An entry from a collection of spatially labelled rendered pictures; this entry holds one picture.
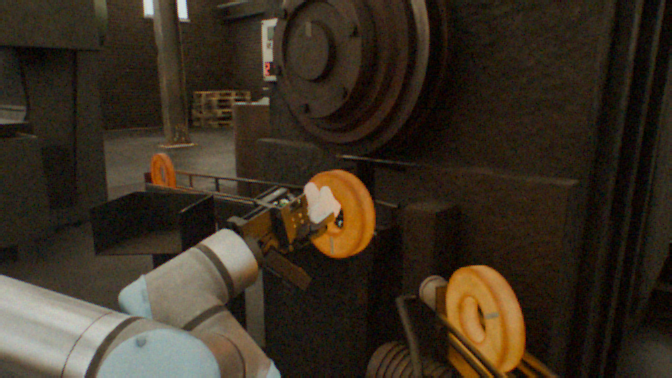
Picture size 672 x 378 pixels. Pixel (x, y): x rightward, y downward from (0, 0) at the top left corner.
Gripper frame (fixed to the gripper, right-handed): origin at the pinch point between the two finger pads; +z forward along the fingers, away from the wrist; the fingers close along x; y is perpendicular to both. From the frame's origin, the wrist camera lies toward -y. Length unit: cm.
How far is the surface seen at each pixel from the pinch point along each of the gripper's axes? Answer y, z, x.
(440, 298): -15.7, 2.7, -17.7
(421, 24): 24.1, 29.4, -1.4
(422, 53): 19.0, 27.9, -2.0
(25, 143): -17, -2, 257
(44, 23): 44, 42, 281
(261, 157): -12, 29, 65
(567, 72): 11.4, 41.5, -23.4
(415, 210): -10.7, 18.5, -2.8
